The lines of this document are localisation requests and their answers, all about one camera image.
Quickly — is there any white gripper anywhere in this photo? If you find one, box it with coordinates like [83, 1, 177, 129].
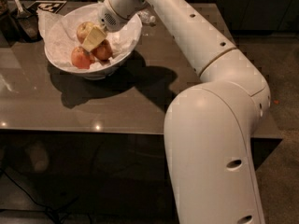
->
[82, 0, 148, 52]

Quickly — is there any yellow-green apple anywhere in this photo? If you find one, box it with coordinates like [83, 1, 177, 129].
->
[77, 21, 94, 43]

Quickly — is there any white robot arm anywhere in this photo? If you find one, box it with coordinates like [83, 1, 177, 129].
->
[100, 0, 271, 224]

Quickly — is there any red apple right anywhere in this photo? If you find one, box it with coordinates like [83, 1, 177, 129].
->
[92, 39, 113, 61]

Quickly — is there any red apple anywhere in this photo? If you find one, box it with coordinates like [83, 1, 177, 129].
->
[71, 47, 95, 69]
[92, 39, 113, 61]

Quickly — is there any white bowl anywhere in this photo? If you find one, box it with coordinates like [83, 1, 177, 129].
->
[44, 2, 144, 81]

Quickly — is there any red apple left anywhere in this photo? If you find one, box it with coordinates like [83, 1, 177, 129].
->
[71, 47, 95, 69]

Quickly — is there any white crumpled paper liner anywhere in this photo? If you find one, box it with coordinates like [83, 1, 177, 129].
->
[37, 8, 141, 73]

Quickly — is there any black and white marker card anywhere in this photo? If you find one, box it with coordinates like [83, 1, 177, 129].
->
[28, 0, 66, 13]

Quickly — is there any clear plastic water bottle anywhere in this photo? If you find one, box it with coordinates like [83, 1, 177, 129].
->
[137, 9, 156, 25]

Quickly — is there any black dustpan with handle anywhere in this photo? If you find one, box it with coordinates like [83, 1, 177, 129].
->
[13, 0, 39, 42]

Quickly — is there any black floor cable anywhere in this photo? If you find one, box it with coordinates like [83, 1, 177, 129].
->
[0, 165, 94, 224]

